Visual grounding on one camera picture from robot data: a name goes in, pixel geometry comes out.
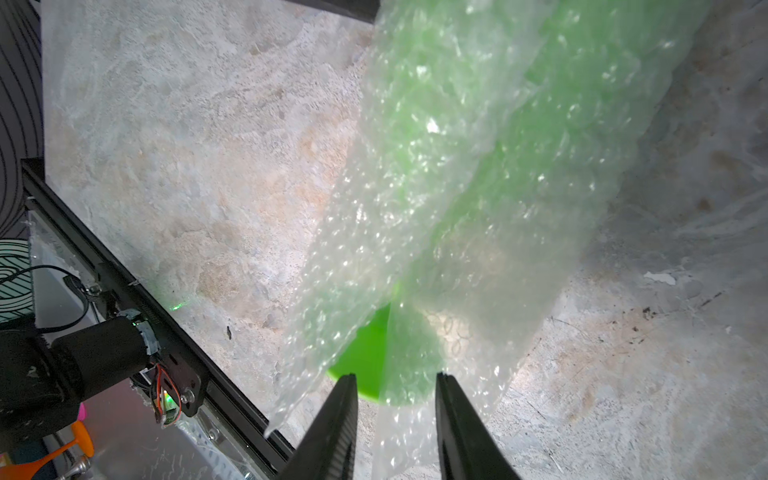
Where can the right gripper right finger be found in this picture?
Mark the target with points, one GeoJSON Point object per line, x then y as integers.
{"type": "Point", "coordinates": [466, 449]}

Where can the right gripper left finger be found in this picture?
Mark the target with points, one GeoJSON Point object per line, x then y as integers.
{"type": "Point", "coordinates": [328, 449]}

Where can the clear bubble wrap sheet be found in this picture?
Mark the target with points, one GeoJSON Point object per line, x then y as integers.
{"type": "Point", "coordinates": [492, 137]}

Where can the green plastic wine glass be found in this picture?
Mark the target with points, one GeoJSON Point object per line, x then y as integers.
{"type": "Point", "coordinates": [366, 357]}

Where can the orange plastic wine glass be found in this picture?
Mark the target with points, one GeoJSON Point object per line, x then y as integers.
{"type": "Point", "coordinates": [82, 439]}

